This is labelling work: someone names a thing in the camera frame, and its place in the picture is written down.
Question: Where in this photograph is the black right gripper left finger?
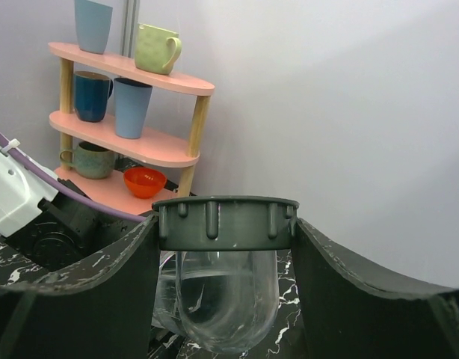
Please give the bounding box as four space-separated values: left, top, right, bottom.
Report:
0 215 159 358

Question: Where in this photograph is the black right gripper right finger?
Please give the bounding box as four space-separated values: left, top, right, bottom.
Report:
292 219 459 358

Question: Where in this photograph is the dark grey threaded nut ring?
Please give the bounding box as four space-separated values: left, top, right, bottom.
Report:
152 194 301 252

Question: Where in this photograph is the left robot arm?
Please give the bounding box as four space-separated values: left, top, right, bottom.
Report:
0 133 145 270

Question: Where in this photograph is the pink three-tier shelf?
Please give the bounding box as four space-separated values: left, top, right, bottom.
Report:
49 42 215 215

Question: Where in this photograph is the orange plastic bowl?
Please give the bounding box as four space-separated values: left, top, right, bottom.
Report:
123 167 167 199

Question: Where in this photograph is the teal ceramic mug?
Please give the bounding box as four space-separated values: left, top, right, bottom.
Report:
59 141 115 180

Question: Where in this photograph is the light blue cup middle shelf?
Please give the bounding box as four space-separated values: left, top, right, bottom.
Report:
114 77 153 139

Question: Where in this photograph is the dark blue mug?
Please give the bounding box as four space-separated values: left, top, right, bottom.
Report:
73 71 114 123

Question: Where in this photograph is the green ceramic mug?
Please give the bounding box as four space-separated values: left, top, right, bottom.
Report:
134 23 182 76

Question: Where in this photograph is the light blue tall cup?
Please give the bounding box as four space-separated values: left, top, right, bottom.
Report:
74 0 113 55

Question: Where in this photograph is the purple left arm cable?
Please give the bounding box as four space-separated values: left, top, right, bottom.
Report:
0 123 148 221

